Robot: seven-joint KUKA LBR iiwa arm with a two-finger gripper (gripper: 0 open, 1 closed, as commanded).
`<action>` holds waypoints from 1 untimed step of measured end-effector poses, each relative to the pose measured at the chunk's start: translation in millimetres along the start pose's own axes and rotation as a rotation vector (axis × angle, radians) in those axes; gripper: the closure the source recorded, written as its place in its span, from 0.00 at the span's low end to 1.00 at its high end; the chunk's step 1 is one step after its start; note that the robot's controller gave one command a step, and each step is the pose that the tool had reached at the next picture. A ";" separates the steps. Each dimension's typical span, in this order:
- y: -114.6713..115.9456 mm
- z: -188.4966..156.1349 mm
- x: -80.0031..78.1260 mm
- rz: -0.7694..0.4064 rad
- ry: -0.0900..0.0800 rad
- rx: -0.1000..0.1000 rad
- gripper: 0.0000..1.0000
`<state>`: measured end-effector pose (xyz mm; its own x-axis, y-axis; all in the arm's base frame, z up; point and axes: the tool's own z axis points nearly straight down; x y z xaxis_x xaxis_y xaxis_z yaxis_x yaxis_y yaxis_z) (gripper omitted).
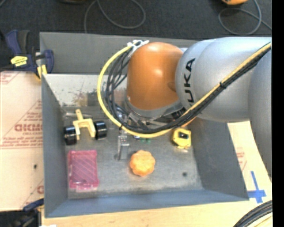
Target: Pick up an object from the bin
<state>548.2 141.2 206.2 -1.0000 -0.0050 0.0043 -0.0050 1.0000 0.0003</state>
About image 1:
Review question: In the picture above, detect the yellow toy with black wheels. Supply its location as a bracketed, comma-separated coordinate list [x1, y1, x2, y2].
[63, 108, 108, 146]

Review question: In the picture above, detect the pink striped box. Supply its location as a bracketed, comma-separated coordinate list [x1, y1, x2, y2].
[67, 149, 100, 192]

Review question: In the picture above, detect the grey metal bin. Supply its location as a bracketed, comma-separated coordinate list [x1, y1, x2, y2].
[39, 31, 250, 218]

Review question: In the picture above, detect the yellow tape measure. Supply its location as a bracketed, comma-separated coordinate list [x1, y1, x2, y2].
[171, 127, 192, 149]

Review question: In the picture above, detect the orange flower-shaped cookie toy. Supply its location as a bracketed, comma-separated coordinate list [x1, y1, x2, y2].
[129, 149, 156, 177]

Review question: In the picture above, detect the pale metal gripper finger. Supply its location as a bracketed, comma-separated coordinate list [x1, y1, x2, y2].
[116, 136, 124, 161]
[122, 136, 131, 160]

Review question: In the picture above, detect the brown cardboard board, red print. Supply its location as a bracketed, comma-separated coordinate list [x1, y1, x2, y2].
[0, 70, 272, 213]

